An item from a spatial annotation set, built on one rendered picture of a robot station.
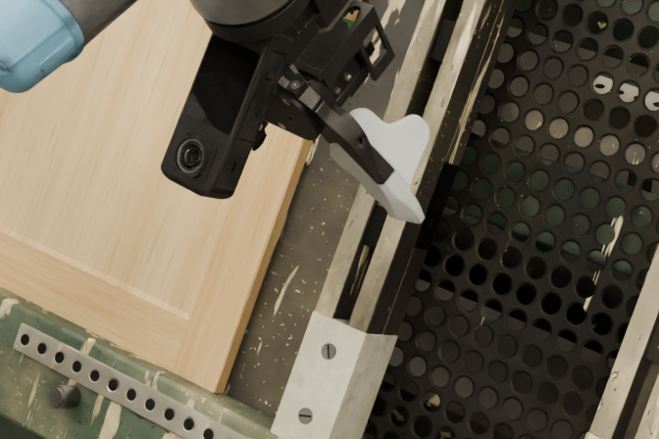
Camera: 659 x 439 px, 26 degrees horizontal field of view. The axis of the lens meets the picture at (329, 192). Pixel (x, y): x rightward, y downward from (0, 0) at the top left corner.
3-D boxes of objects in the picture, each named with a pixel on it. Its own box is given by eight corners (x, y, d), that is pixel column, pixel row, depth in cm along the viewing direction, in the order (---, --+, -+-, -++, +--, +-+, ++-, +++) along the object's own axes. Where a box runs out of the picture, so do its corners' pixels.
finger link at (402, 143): (481, 167, 95) (387, 73, 92) (431, 235, 93) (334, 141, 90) (458, 169, 98) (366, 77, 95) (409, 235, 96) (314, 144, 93)
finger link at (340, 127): (406, 168, 91) (310, 73, 88) (392, 186, 90) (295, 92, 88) (372, 170, 95) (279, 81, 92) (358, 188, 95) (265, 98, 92)
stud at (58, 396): (60, 403, 151) (41, 403, 148) (68, 380, 151) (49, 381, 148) (77, 412, 150) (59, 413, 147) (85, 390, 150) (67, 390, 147)
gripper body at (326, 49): (402, 65, 94) (348, -61, 85) (326, 163, 91) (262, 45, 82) (315, 29, 98) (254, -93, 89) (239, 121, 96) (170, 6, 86)
